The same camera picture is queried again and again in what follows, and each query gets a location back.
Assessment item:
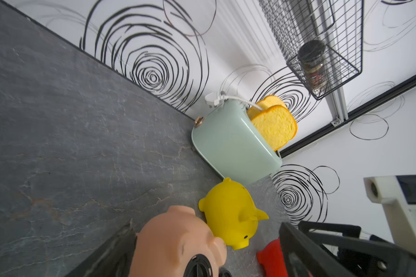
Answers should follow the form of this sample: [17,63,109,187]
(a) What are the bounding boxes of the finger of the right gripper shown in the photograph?
[298,221,416,277]

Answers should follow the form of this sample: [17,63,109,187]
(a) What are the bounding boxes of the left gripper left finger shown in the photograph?
[67,221,137,277]

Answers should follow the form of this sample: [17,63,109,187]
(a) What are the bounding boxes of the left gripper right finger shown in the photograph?
[279,222,354,277]

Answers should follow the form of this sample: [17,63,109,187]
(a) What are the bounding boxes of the pink piggy bank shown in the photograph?
[129,205,227,277]

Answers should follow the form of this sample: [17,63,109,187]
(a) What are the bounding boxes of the yellow piggy bank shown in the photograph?
[198,178,269,250]

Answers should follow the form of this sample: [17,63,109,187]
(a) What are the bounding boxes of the red piggy bank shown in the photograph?
[257,238,288,277]

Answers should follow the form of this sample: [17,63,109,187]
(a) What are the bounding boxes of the black plug near yellow pig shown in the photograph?
[218,267,232,277]

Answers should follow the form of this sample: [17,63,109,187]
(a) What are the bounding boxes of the front toast slice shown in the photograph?
[247,105,298,151]

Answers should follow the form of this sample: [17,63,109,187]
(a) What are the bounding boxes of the toast slice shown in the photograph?
[247,105,298,151]
[247,95,287,120]

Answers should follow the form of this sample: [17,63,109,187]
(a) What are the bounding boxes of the mint green toaster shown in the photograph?
[191,100,283,186]

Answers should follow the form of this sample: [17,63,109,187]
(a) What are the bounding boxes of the back toast slice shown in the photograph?
[247,95,287,120]

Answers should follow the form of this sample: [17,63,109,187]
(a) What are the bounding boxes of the small jars in basket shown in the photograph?
[298,39,327,93]

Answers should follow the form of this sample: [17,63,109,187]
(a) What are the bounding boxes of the white toaster power cord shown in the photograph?
[204,90,264,111]

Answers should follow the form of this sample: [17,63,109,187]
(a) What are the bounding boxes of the black wire wall basket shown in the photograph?
[259,0,364,100]

